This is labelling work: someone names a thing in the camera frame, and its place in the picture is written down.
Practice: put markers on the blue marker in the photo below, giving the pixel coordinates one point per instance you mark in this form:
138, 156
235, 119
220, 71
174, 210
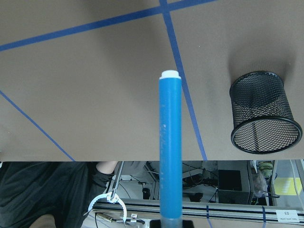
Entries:
170, 149

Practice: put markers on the seated person in black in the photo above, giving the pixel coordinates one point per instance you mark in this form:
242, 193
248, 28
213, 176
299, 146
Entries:
50, 194

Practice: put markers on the black box under table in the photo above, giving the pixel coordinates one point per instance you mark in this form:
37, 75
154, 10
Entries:
234, 187

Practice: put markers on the far black mesh pencil cup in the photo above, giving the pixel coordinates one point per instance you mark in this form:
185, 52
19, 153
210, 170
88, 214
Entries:
262, 117

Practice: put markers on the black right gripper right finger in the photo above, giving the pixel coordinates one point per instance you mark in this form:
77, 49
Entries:
187, 224

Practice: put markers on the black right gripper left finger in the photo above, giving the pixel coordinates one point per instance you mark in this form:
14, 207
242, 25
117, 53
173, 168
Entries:
155, 224

